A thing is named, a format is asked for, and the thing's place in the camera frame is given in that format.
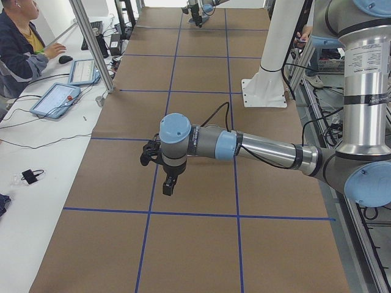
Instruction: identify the far blue teach pendant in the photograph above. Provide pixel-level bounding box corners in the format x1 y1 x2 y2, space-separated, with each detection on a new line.
68 59 100 86

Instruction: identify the white pedestal column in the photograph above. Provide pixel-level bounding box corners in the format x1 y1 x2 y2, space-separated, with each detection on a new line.
241 0 305 108

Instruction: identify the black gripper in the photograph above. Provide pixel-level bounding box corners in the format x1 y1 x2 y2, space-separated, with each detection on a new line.
163 158 187 183
188 4 202 23

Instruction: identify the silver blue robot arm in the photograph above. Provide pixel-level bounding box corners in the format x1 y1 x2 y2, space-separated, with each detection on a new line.
158 1 390 207
181 0 228 27

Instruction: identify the blue teach pendant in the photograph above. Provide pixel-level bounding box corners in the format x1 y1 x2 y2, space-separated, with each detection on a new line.
68 59 100 86
29 82 81 119

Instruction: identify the black power box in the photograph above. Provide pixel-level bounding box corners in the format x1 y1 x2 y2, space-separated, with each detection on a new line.
109 34 123 56

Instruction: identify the near blue teach pendant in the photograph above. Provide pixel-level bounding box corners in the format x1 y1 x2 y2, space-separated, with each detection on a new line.
29 82 81 119

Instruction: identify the aluminium frame post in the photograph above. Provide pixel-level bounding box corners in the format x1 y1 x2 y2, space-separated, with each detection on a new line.
69 0 114 93

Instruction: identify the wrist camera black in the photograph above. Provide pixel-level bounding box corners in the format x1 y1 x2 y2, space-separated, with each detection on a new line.
140 134 163 166

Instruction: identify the black computer mouse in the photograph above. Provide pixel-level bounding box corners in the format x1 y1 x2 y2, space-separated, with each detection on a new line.
58 56 73 65

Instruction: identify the black keyboard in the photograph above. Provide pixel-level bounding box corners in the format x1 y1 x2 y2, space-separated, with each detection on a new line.
81 20 104 51

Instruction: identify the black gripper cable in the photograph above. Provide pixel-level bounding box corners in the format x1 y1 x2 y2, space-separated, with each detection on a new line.
200 101 306 169

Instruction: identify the seated operator in jacket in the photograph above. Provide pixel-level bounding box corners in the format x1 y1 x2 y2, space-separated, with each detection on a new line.
1 1 66 99

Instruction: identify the small black dongle with cable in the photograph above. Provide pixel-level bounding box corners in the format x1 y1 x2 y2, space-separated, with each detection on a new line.
21 169 45 185

